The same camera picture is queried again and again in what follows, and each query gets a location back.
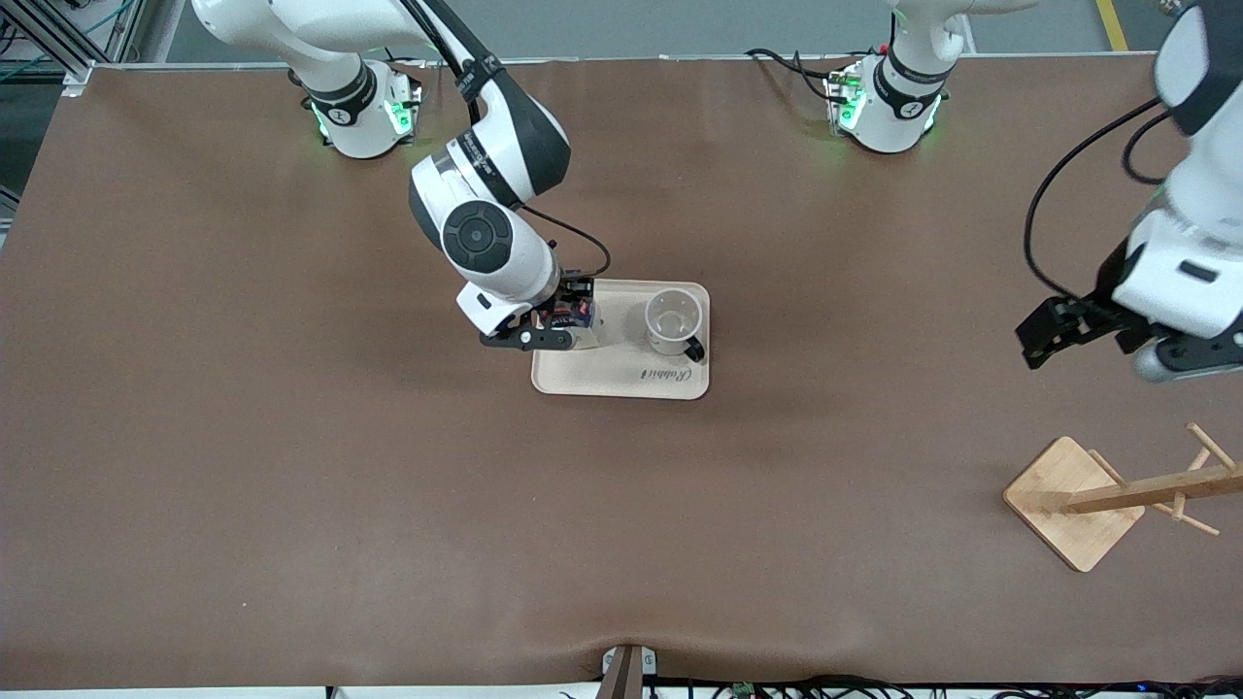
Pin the wooden cup rack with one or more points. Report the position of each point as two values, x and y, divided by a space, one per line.
1068 505

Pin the white smiley face cup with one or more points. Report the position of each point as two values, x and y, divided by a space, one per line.
673 316

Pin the aluminium frame rail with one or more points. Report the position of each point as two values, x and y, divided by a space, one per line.
49 34

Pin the beige plastic tray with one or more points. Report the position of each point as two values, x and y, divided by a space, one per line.
621 379

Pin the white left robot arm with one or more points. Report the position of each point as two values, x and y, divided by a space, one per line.
1204 194

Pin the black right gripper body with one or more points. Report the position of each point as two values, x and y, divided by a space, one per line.
575 290

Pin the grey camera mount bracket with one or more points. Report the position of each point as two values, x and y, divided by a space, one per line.
626 672

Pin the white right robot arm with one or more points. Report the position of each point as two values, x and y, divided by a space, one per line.
486 233

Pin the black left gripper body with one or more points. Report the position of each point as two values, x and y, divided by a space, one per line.
1095 313

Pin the blue white milk carton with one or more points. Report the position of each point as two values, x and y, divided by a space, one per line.
583 335

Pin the small green circuit board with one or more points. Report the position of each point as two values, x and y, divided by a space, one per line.
745 690

